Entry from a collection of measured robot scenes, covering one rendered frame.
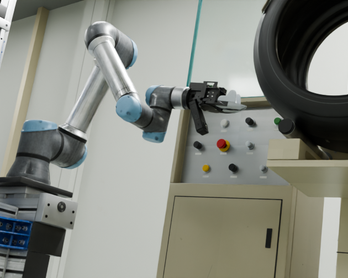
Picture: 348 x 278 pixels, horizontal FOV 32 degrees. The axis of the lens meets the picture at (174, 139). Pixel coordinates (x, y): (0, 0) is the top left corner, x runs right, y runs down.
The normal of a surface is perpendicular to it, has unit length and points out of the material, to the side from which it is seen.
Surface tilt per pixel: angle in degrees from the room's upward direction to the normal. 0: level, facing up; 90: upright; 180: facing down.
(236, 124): 90
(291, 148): 90
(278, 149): 90
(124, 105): 90
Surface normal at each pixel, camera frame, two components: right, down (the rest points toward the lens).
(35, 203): -0.61, -0.30
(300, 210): 0.86, -0.02
